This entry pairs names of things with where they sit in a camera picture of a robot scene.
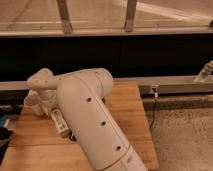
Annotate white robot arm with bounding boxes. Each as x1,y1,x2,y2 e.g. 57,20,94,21
27,68,148,171

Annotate white plastic cup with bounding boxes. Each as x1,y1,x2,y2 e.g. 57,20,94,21
24,94,44,116

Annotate white labelled bottle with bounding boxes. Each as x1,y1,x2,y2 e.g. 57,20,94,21
51,109,70,138

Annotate white object at right edge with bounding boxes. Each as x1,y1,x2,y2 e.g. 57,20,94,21
195,60,213,82

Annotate dark blue objects at left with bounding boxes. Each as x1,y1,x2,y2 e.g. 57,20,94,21
0,108,12,165

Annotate right wooden post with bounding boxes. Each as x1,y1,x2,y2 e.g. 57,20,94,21
124,0,137,32

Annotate black cable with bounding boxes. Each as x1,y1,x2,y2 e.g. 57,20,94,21
148,87,160,132

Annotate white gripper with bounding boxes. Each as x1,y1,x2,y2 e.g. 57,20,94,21
36,90,57,108

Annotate left wooden post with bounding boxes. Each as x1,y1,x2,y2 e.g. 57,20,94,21
57,0,72,34

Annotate wooden post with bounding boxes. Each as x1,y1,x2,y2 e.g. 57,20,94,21
124,0,137,32
57,0,72,34

